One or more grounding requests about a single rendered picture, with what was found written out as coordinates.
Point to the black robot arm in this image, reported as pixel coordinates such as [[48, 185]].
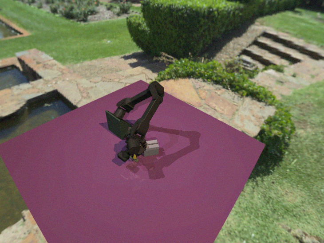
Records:
[[141, 126]]

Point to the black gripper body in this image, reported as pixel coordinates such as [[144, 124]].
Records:
[[124, 155]]

